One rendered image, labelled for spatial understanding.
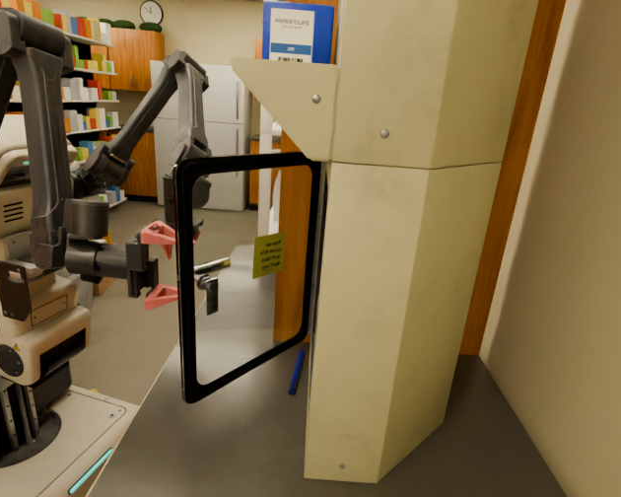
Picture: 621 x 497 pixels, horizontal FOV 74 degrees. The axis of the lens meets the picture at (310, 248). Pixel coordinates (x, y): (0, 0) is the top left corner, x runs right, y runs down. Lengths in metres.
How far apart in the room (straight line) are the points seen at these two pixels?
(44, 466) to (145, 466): 1.04
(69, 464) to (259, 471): 1.11
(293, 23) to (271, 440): 0.62
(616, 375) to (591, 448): 0.13
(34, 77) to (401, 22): 0.63
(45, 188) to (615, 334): 0.92
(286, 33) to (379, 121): 0.16
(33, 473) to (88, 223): 1.15
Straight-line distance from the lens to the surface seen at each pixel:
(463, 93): 0.52
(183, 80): 1.23
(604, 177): 0.79
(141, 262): 0.71
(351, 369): 0.57
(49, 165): 0.84
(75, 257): 0.77
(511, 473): 0.81
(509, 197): 0.94
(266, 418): 0.79
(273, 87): 0.47
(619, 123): 0.79
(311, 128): 0.46
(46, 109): 0.87
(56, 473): 1.73
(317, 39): 0.66
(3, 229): 1.29
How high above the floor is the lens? 1.47
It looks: 20 degrees down
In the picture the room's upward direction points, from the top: 4 degrees clockwise
